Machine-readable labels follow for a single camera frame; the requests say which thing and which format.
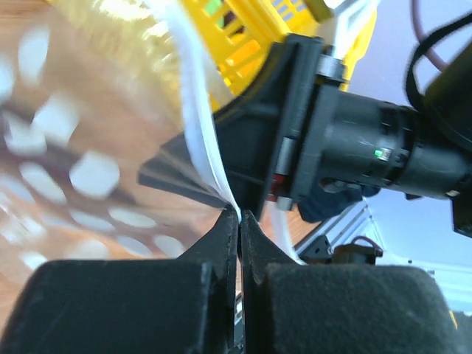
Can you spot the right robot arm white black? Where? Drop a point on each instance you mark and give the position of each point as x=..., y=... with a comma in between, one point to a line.
x=441, y=160

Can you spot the clear polka dot zip bag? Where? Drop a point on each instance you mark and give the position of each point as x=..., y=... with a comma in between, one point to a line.
x=82, y=108

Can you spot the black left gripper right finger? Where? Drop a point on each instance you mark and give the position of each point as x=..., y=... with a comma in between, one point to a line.
x=339, y=307

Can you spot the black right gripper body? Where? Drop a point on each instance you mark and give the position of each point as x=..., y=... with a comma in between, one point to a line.
x=342, y=140

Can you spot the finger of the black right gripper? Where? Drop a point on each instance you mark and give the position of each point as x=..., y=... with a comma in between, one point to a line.
x=217, y=159
x=264, y=88

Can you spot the yellow plastic basket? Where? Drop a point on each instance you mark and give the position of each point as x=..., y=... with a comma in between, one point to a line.
x=237, y=35

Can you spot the dark navy cloth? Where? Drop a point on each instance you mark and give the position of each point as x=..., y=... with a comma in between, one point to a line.
x=321, y=205

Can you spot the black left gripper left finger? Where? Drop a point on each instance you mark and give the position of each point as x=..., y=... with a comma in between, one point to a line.
x=185, y=305

